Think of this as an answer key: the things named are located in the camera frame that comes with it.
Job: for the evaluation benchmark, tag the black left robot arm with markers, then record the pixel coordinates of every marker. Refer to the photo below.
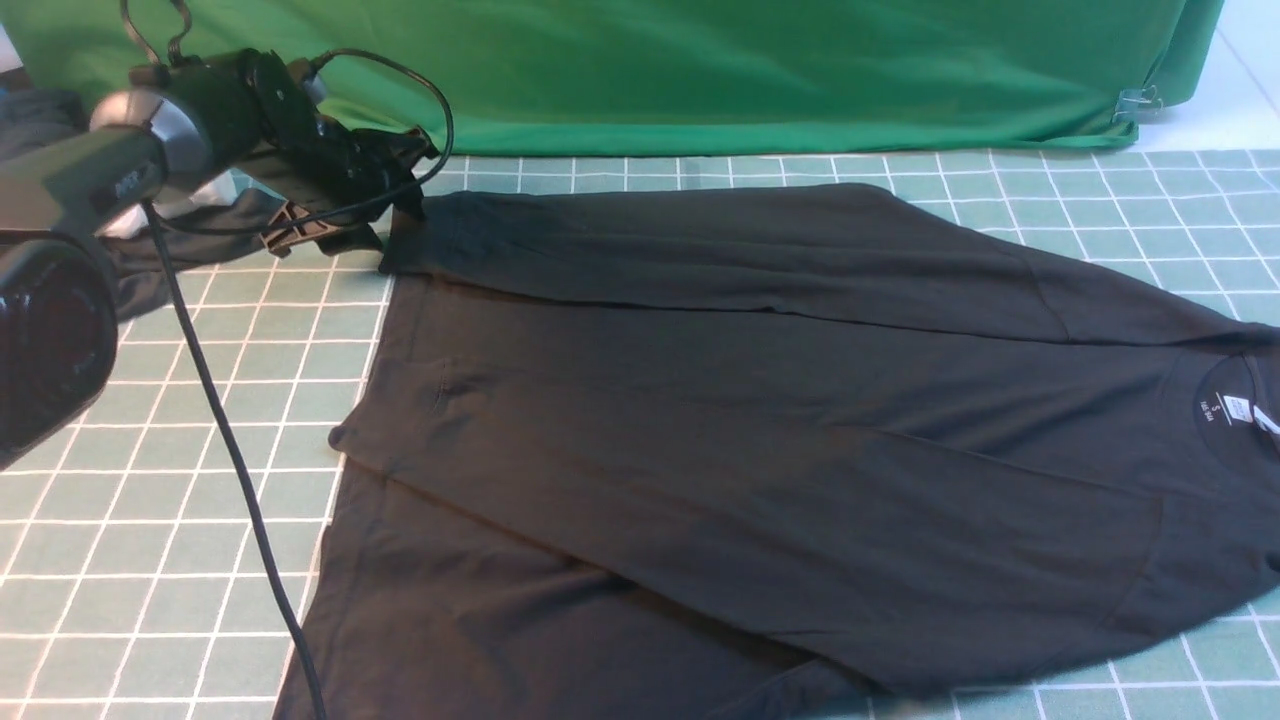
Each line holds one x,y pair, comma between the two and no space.
176,127

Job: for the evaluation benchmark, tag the teal grid tablecloth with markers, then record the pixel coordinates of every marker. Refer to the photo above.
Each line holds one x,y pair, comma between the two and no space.
132,588

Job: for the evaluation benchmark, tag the green backdrop cloth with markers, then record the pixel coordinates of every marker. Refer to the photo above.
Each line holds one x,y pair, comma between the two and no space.
737,78

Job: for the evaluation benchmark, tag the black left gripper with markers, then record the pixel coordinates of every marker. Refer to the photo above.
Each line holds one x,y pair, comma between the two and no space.
251,111

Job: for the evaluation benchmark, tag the dark gray long-sleeve shirt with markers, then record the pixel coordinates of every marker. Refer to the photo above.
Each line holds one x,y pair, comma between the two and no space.
730,454

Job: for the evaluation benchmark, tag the metal binder clip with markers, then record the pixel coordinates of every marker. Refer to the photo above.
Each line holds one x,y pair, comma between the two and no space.
1137,104

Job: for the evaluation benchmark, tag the crumpled dark gray garment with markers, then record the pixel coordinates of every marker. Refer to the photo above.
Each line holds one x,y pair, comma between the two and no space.
39,117

